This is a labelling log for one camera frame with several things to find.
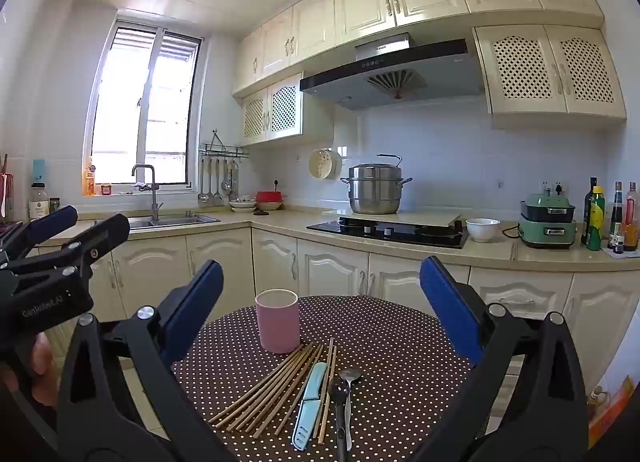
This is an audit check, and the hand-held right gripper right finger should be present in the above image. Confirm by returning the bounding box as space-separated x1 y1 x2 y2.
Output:
419 256 588 462

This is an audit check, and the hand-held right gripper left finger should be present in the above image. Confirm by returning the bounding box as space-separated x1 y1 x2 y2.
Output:
57 259 226 462

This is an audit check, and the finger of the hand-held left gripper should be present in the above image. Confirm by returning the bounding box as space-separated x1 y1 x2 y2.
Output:
0 205 79 263
10 213 132 279

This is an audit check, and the pink cup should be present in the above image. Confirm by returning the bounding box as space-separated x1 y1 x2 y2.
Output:
255 288 301 354

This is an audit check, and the bundle of wooden chopsticks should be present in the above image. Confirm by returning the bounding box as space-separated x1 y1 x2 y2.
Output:
207 337 336 445

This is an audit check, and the metal spoon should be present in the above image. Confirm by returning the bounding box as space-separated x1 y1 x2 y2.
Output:
339 367 363 450

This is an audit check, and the black spoon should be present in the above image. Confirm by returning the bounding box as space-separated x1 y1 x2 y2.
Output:
327 376 351 462

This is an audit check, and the light blue knife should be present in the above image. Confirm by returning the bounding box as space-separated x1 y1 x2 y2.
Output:
291 362 328 452

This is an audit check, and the person's left hand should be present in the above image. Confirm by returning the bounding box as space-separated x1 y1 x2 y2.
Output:
30 331 59 378

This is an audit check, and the large jar with white label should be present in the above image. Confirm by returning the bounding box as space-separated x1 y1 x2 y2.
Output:
29 183 50 220

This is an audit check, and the metal faucet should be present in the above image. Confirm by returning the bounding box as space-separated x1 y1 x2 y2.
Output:
131 164 165 222

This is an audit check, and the stainless steel sink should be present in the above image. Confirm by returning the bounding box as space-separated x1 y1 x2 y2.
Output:
122 211 221 230

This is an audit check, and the brown polka dot tablecloth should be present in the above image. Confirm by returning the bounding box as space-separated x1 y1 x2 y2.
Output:
171 294 493 462

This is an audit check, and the white bowl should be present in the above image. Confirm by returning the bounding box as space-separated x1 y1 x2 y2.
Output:
465 218 501 243

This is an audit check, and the green electric cooker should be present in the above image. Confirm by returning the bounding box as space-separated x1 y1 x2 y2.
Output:
517 182 578 250

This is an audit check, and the stainless steel steamer pot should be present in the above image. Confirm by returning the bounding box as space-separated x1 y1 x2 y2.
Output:
340 153 413 216

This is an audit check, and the kitchen window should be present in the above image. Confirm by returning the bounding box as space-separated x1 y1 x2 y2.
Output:
82 14 206 195

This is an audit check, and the green yellow bottle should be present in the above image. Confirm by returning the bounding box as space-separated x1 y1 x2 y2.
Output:
586 186 607 251

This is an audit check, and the dark oil bottle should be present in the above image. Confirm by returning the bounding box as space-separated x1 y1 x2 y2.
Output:
581 177 598 245

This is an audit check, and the round cream steamer tray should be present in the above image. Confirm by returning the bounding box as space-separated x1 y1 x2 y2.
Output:
307 148 342 179

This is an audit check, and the dark sauce bottle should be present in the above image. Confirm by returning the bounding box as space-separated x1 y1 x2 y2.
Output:
607 181 624 249

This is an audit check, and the orange printed package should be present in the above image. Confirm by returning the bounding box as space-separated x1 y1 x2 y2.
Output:
587 367 640 448

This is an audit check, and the orange red sauce bottle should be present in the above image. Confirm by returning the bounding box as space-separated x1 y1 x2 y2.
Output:
622 182 640 251

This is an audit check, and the cream lattice door cabinet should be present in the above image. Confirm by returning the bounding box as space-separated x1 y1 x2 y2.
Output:
240 73 333 146
472 24 628 130

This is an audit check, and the grey range hood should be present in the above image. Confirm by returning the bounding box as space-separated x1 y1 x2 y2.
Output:
299 32 483 112

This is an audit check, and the wall utensil rack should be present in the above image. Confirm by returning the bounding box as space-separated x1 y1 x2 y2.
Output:
199 129 250 160

